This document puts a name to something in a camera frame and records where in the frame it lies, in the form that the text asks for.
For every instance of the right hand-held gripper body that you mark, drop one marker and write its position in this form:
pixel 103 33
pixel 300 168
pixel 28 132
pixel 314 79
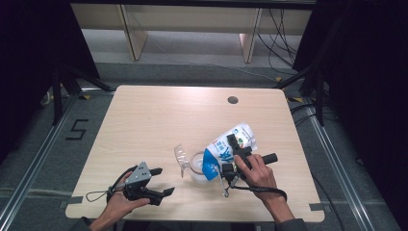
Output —
pixel 229 171

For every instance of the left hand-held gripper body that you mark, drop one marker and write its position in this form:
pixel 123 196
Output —
pixel 138 174

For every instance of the blue white milk pouch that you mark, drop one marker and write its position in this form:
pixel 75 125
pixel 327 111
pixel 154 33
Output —
pixel 221 150

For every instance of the person's right hand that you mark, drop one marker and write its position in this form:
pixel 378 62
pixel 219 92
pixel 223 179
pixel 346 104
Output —
pixel 260 179

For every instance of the person's left hand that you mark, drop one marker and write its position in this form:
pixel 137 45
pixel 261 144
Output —
pixel 122 205

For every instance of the dark round table grommet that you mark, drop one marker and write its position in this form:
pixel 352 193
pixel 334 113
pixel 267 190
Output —
pixel 233 100

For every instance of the grey tape strip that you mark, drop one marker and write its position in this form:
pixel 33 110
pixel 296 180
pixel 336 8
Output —
pixel 317 207
pixel 75 200

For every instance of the yellow black tape piece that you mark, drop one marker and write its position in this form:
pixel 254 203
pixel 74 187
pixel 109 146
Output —
pixel 278 78
pixel 295 99
pixel 85 97

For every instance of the black metal stand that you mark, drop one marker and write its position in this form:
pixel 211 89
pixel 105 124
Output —
pixel 319 106
pixel 57 102

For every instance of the beige wooden desk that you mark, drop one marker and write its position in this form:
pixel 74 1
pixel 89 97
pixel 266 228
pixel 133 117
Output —
pixel 192 16

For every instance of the dark curtain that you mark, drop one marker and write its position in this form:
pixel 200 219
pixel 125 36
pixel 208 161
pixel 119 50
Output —
pixel 29 64
pixel 369 80

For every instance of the aluminium floor rail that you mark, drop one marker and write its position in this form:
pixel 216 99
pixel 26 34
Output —
pixel 30 170
pixel 340 170

